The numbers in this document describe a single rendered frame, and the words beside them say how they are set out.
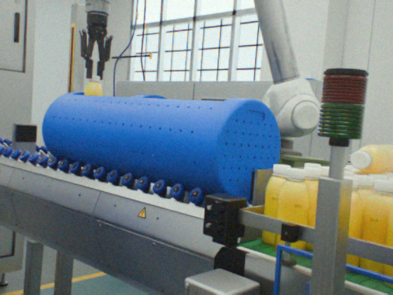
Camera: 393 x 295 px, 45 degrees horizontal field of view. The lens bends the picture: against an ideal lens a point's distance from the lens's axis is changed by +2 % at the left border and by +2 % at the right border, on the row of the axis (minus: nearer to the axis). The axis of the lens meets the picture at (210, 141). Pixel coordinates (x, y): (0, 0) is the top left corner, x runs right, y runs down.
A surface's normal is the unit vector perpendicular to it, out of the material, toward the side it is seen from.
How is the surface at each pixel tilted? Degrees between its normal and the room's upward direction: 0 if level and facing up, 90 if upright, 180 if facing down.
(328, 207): 90
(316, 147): 90
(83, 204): 70
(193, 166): 111
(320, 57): 90
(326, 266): 90
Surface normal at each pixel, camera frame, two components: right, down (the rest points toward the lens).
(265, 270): -0.68, -0.01
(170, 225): -0.61, -0.35
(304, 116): 0.20, 0.18
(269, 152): 0.73, 0.09
